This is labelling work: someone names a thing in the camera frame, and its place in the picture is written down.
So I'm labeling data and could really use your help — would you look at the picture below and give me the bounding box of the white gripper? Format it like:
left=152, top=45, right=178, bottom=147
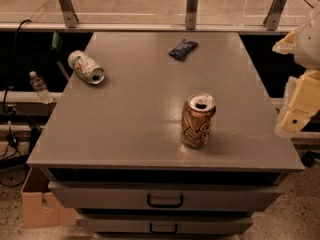
left=272, top=15, right=320, bottom=138

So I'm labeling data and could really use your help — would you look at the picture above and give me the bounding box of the orange soda can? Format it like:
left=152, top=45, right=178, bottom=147
left=181, top=93, right=216, bottom=148

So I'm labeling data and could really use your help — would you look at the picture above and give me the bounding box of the white green soda can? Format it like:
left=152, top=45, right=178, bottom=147
left=68, top=50, right=105, bottom=85

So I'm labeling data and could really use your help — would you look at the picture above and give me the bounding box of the dark blue snack bag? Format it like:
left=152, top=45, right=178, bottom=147
left=169, top=39, right=198, bottom=61

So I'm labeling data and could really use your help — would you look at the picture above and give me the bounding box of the grey drawer cabinet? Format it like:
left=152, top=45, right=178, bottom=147
left=28, top=32, right=303, bottom=240

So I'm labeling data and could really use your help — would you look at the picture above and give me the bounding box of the top grey drawer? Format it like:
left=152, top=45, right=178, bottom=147
left=49, top=181, right=281, bottom=212

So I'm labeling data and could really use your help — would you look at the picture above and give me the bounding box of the grey drawer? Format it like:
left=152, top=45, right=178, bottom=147
left=49, top=181, right=281, bottom=212
left=77, top=214, right=253, bottom=235

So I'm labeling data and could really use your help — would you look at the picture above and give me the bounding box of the lower grey drawer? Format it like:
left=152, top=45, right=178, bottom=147
left=77, top=214, right=253, bottom=235

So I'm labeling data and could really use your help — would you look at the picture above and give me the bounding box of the clear plastic water bottle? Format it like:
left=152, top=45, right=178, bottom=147
left=29, top=71, right=53, bottom=104

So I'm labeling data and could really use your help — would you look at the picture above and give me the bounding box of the brown cardboard box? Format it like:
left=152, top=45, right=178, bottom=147
left=21, top=168, right=76, bottom=229

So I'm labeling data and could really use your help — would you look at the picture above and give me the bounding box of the right metal rail bracket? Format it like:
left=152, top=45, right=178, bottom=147
left=263, top=0, right=287, bottom=31

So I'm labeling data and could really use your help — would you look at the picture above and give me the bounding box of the metal rail bracket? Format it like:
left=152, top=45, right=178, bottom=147
left=263, top=0, right=287, bottom=31
left=58, top=0, right=79, bottom=28
left=185, top=0, right=198, bottom=30

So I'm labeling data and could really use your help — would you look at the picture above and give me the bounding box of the middle metal rail bracket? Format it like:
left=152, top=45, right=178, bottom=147
left=185, top=0, right=198, bottom=30

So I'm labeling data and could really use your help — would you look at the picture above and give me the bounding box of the left metal rail bracket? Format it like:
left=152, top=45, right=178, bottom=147
left=58, top=0, right=79, bottom=28

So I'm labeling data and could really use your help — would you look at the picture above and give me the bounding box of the black cable at left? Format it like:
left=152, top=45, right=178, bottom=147
left=0, top=19, right=33, bottom=188

